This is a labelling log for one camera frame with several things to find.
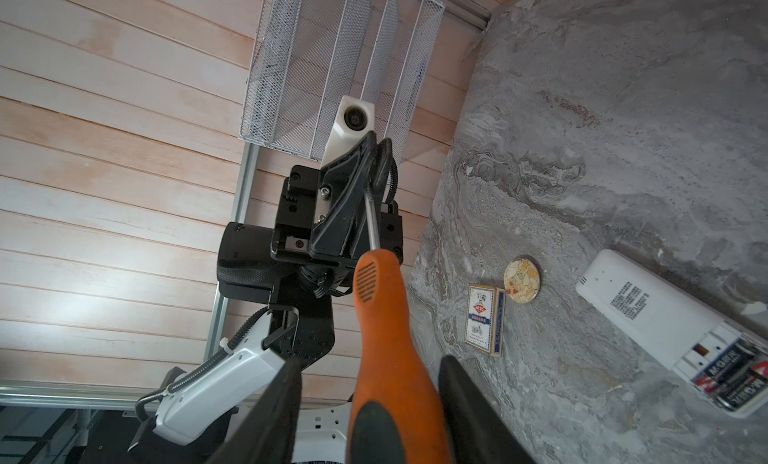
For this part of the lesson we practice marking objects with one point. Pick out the blue white card box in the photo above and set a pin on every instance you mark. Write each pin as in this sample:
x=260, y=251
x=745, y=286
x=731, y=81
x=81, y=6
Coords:
x=484, y=324

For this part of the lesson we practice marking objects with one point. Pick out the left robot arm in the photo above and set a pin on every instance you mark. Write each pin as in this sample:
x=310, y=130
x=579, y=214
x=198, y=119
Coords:
x=186, y=418

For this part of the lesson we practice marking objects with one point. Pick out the white air conditioner remote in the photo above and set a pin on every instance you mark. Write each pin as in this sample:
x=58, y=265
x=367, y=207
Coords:
x=683, y=334

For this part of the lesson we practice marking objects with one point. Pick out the orange handled screwdriver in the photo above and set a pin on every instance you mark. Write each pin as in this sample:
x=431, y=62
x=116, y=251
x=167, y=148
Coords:
x=396, y=415

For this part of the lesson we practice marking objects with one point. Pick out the white wire mesh shelf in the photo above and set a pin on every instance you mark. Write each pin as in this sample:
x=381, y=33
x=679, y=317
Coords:
x=310, y=54

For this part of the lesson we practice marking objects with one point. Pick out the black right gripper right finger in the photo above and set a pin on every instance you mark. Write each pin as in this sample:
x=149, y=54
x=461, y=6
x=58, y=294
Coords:
x=478, y=434

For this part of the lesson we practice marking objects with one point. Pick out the red black batteries in remote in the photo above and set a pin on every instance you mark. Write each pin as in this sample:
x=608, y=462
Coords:
x=737, y=380

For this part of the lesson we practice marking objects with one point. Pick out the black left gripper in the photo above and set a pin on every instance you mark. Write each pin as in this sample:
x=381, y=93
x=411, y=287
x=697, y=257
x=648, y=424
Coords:
x=321, y=229

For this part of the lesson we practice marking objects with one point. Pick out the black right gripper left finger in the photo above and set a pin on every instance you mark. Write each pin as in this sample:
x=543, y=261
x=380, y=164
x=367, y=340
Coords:
x=268, y=433

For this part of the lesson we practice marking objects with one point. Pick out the round wooden coaster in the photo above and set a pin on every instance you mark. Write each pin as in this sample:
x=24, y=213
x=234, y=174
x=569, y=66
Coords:
x=522, y=281

